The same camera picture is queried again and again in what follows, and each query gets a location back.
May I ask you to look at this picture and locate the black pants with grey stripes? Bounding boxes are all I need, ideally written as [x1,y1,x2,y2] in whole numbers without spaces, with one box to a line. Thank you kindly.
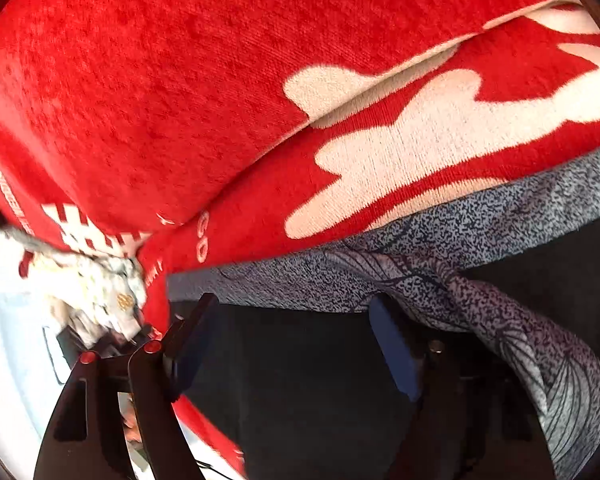
[168,148,600,479]

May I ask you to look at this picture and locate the pile of light floral clothes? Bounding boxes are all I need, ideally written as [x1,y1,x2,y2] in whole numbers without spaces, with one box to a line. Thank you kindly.
[28,252,147,348]

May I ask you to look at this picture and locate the red wedding quilt at back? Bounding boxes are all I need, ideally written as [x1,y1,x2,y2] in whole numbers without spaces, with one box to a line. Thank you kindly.
[0,0,559,256]

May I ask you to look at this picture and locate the red wedding blanket on bed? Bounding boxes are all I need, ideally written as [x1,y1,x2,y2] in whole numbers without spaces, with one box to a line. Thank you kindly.
[136,4,600,478]

